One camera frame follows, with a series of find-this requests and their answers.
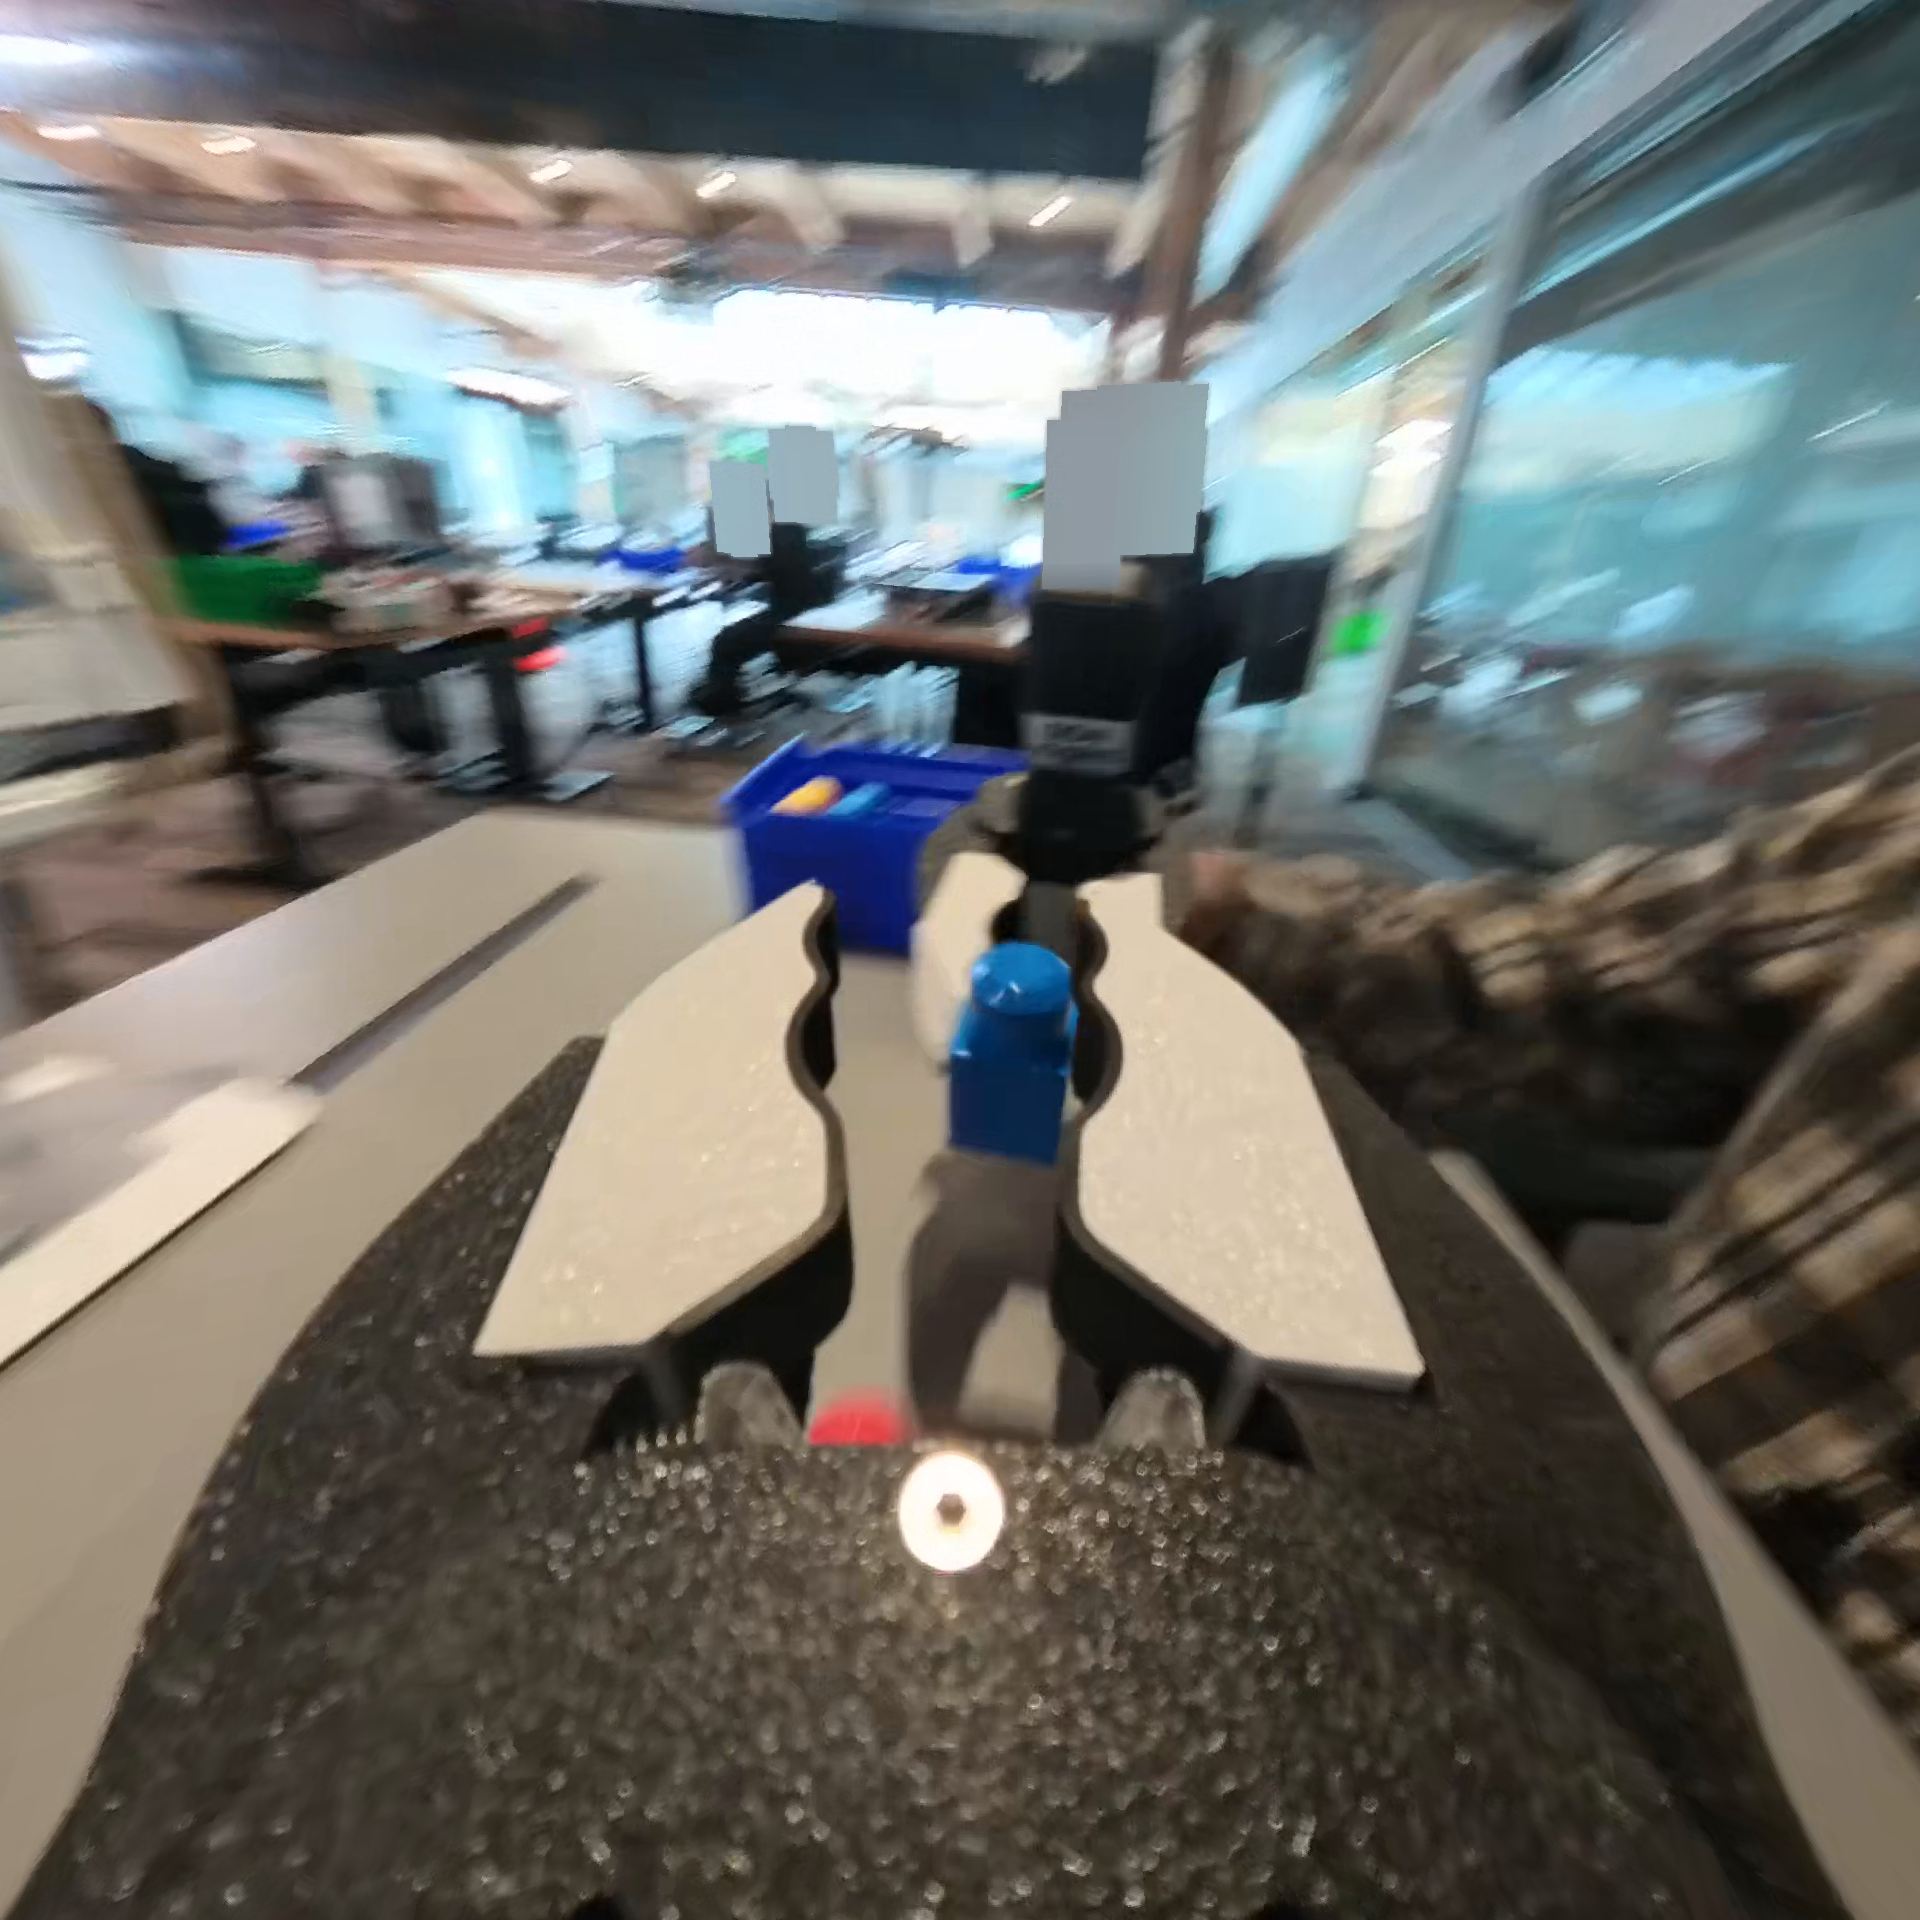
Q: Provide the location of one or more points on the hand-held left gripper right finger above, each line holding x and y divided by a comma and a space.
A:
1247, 1200

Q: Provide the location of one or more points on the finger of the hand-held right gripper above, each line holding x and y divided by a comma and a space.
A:
960, 945
1134, 894

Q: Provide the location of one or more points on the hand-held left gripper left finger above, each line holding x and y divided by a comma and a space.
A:
676, 1185

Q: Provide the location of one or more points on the blue one-stud block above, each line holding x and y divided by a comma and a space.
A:
1008, 1080

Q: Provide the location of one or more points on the blue plastic bin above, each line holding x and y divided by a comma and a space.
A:
812, 885

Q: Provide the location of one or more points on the red one-stud block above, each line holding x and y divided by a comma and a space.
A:
860, 1418

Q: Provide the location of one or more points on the black monitor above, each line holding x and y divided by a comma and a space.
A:
1282, 623

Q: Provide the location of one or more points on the wooden table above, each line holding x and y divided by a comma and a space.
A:
900, 637

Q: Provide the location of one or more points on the wooden office desk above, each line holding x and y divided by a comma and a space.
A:
420, 645

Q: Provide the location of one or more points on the green storage bins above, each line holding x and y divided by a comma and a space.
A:
240, 589

